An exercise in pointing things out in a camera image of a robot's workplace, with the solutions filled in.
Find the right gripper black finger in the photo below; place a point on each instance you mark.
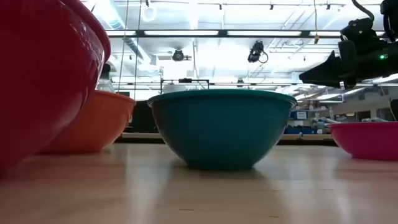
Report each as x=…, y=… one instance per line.
x=326, y=73

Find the small pink bowl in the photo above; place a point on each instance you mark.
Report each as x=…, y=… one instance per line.
x=370, y=140

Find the teal bowl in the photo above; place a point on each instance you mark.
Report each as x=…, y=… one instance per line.
x=220, y=130

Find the orange bowl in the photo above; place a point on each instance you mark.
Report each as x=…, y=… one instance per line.
x=102, y=121

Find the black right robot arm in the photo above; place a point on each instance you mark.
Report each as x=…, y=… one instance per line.
x=391, y=59

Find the round black ceiling device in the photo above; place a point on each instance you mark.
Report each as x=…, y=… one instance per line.
x=178, y=55

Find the large red bowl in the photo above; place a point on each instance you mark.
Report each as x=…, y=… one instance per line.
x=37, y=77

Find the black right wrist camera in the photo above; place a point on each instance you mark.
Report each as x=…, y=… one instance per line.
x=357, y=29

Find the black overhead camera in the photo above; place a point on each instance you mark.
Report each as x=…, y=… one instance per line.
x=256, y=51

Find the black overhead frame bar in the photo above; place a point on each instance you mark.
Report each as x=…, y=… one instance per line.
x=186, y=33

